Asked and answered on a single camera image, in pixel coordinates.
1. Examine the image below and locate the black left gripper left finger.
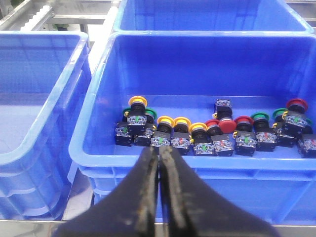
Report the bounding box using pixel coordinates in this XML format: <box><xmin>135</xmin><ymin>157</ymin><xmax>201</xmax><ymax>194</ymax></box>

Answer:
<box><xmin>53</xmin><ymin>147</ymin><xmax>158</xmax><ymax>237</ymax></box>

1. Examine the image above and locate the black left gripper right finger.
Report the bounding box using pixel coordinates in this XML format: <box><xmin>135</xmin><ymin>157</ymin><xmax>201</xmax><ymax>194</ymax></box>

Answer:
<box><xmin>159</xmin><ymin>146</ymin><xmax>280</xmax><ymax>237</ymax></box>

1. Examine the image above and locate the blue crate with buttons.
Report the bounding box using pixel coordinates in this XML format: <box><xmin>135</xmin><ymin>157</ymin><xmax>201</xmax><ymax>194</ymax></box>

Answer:
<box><xmin>69</xmin><ymin>33</ymin><xmax>316</xmax><ymax>225</ymax></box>

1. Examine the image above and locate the yellow push button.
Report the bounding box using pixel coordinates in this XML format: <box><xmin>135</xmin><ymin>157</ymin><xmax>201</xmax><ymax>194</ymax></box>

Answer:
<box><xmin>189</xmin><ymin>122</ymin><xmax>215</xmax><ymax>156</ymax></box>
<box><xmin>171</xmin><ymin>117</ymin><xmax>191</xmax><ymax>155</ymax></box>
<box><xmin>151</xmin><ymin>116</ymin><xmax>175</xmax><ymax>148</ymax></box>
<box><xmin>127</xmin><ymin>96</ymin><xmax>148</xmax><ymax>136</ymax></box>

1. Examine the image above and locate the green push button behind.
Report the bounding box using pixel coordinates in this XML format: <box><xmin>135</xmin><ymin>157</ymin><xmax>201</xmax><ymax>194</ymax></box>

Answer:
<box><xmin>134</xmin><ymin>108</ymin><xmax>157</xmax><ymax>146</ymax></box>

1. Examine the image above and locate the green push button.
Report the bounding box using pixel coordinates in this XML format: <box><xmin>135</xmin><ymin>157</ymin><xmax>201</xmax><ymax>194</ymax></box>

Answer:
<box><xmin>115</xmin><ymin>107</ymin><xmax>133</xmax><ymax>147</ymax></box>
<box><xmin>272</xmin><ymin>108</ymin><xmax>296</xmax><ymax>148</ymax></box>
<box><xmin>298</xmin><ymin>118</ymin><xmax>316</xmax><ymax>158</ymax></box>
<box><xmin>251</xmin><ymin>112</ymin><xmax>277</xmax><ymax>152</ymax></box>
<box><xmin>134</xmin><ymin>108</ymin><xmax>157</xmax><ymax>146</ymax></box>

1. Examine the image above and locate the red push button left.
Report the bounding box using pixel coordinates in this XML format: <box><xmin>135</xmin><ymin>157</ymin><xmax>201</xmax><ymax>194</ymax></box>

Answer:
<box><xmin>205</xmin><ymin>119</ymin><xmax>234</xmax><ymax>157</ymax></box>

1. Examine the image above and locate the red push button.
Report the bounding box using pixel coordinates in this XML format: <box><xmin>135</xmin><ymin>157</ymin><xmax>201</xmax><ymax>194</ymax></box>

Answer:
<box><xmin>205</xmin><ymin>119</ymin><xmax>234</xmax><ymax>157</ymax></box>
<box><xmin>282</xmin><ymin>98</ymin><xmax>308</xmax><ymax>139</ymax></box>
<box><xmin>233</xmin><ymin>116</ymin><xmax>257</xmax><ymax>157</ymax></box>

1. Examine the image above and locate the green push button left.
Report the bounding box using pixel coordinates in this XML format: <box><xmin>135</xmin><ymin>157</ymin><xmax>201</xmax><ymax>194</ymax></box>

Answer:
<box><xmin>115</xmin><ymin>107</ymin><xmax>133</xmax><ymax>147</ymax></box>

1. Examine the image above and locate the red push button middle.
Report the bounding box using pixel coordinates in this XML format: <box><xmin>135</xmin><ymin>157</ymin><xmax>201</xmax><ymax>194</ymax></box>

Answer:
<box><xmin>233</xmin><ymin>116</ymin><xmax>257</xmax><ymax>157</ymax></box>

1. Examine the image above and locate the yellow push button top left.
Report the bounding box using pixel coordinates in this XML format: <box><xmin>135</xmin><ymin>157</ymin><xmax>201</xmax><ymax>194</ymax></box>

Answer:
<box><xmin>127</xmin><ymin>96</ymin><xmax>148</xmax><ymax>136</ymax></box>

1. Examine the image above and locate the red mushroom button upright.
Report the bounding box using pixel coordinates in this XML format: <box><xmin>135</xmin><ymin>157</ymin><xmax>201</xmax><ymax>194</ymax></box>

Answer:
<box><xmin>213</xmin><ymin>99</ymin><xmax>237</xmax><ymax>134</ymax></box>

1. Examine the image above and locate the green push button middle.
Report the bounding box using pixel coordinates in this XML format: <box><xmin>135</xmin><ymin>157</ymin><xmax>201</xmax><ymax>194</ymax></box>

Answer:
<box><xmin>251</xmin><ymin>112</ymin><xmax>277</xmax><ymax>152</ymax></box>

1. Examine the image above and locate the green push button far right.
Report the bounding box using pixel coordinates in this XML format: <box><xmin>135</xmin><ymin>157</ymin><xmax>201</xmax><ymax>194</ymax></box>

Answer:
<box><xmin>298</xmin><ymin>118</ymin><xmax>316</xmax><ymax>158</ymax></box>

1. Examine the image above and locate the red push button top right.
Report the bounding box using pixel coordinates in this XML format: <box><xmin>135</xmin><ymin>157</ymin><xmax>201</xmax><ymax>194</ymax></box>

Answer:
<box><xmin>282</xmin><ymin>98</ymin><xmax>308</xmax><ymax>139</ymax></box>

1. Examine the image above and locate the empty blue crate beside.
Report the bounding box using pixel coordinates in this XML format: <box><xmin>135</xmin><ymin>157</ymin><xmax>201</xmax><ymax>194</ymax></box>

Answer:
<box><xmin>0</xmin><ymin>31</ymin><xmax>91</xmax><ymax>220</ymax></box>

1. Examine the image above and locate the blue crate behind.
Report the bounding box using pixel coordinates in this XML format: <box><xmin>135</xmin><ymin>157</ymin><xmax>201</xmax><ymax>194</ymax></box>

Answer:
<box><xmin>114</xmin><ymin>0</ymin><xmax>314</xmax><ymax>34</ymax></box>

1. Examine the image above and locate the steel rack front rail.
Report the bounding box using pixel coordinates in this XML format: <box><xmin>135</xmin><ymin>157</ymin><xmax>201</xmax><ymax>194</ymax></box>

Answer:
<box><xmin>0</xmin><ymin>220</ymin><xmax>316</xmax><ymax>237</ymax></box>

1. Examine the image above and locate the steel roller conveyor frame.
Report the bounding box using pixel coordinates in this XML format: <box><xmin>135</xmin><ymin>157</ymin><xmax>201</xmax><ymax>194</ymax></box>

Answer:
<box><xmin>0</xmin><ymin>0</ymin><xmax>124</xmax><ymax>47</ymax></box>

